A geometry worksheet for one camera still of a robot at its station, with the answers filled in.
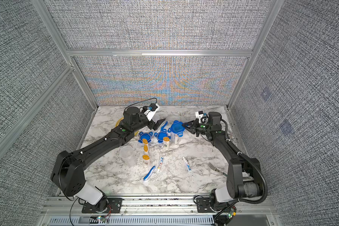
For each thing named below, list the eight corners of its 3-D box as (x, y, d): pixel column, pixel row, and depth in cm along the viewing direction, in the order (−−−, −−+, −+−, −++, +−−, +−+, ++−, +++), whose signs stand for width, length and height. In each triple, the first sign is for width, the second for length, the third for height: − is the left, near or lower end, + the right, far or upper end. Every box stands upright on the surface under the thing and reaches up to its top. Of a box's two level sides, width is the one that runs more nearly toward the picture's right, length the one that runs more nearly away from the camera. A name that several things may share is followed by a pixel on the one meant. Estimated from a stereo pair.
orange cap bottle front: (144, 167, 89) (141, 160, 80) (145, 162, 91) (142, 154, 82) (150, 167, 89) (148, 160, 80) (150, 162, 91) (148, 154, 82)
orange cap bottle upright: (163, 148, 97) (162, 139, 89) (165, 144, 99) (164, 135, 90) (168, 149, 97) (167, 141, 88) (169, 146, 98) (169, 137, 89)
